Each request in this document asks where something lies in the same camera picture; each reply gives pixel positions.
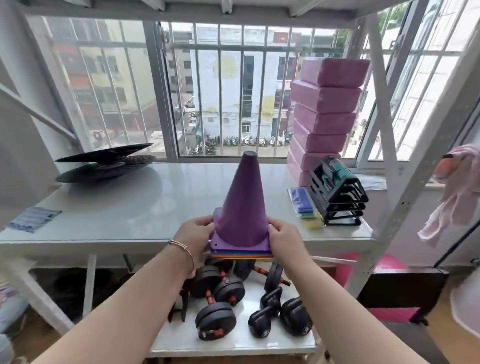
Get white low shelf board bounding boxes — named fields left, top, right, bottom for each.
left=149, top=270, right=324, bottom=359

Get white metal rack frame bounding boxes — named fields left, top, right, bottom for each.
left=0, top=0, right=480, bottom=301

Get black dumbbell with red bar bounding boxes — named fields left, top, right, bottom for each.
left=233, top=259, right=292, bottom=294
left=195, top=302, right=238, bottom=341
left=189, top=265, right=247, bottom=307

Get grey sliding window frame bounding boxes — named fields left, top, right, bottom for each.
left=22, top=17, right=180, bottom=163

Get purple training cone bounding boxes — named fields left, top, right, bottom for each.
left=210, top=151, right=272, bottom=251

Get black kettlebell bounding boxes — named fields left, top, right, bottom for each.
left=279, top=287, right=314, bottom=337
left=247, top=292, right=282, bottom=339

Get person's left hand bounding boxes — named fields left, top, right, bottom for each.
left=170, top=217, right=216, bottom=278

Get teal and black grip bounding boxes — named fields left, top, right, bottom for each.
left=322, top=156, right=352, bottom=181

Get pile of pale fabric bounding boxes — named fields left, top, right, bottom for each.
left=0, top=283, right=31, bottom=364

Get dark cabinet with pink panels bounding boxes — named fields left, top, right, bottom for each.
left=335, top=251, right=451, bottom=326

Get stack of pink yoga blocks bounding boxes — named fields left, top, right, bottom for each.
left=286, top=57, right=371, bottom=187

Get person's right hand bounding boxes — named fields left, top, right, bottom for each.
left=267, top=218, right=319, bottom=280

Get black balance disc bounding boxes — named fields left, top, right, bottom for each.
left=56, top=155, right=157, bottom=184
left=55, top=143, right=154, bottom=164

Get white table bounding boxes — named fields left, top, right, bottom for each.
left=0, top=162, right=376, bottom=335

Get yellow green band packet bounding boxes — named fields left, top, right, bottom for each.
left=299, top=212, right=324, bottom=230

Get blue folded cloth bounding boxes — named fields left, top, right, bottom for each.
left=7, top=206, right=63, bottom=230

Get stack of black push-up stands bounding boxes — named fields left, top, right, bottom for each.
left=308, top=160, right=370, bottom=227

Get white side window frame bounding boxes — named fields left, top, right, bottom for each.
left=355, top=0, right=480, bottom=169

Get person's right forearm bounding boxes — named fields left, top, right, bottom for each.
left=285, top=262, right=418, bottom=364

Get pink hanging garment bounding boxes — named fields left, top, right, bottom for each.
left=417, top=144, right=480, bottom=249

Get thin gold bracelet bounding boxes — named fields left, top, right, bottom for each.
left=168, top=239, right=195, bottom=277

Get stack of colourful cones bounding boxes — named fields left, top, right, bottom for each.
left=209, top=210, right=274, bottom=260

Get metal window security bars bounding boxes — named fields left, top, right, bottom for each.
left=161, top=22, right=354, bottom=158

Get person's left forearm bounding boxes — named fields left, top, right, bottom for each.
left=32, top=244, right=196, bottom=364

